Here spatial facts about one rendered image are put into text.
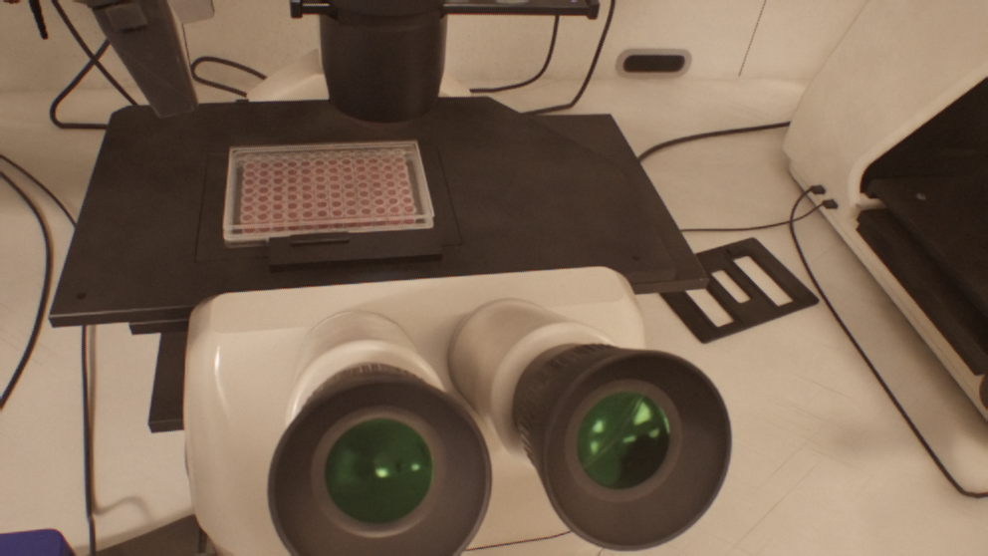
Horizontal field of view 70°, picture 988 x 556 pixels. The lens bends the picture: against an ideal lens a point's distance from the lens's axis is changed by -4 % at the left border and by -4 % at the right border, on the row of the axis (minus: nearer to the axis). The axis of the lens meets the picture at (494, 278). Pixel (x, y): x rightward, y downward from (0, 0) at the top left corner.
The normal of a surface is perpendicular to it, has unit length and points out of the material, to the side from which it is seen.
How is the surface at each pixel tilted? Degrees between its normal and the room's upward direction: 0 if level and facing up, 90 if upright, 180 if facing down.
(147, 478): 0
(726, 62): 90
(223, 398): 52
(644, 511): 12
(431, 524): 28
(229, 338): 44
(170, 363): 0
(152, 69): 90
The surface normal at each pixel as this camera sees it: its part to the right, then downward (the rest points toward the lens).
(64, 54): 0.21, 0.69
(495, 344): -0.75, -0.62
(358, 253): 0.10, -0.72
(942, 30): -0.97, 0.07
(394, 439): 0.26, -0.03
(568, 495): 0.74, -0.34
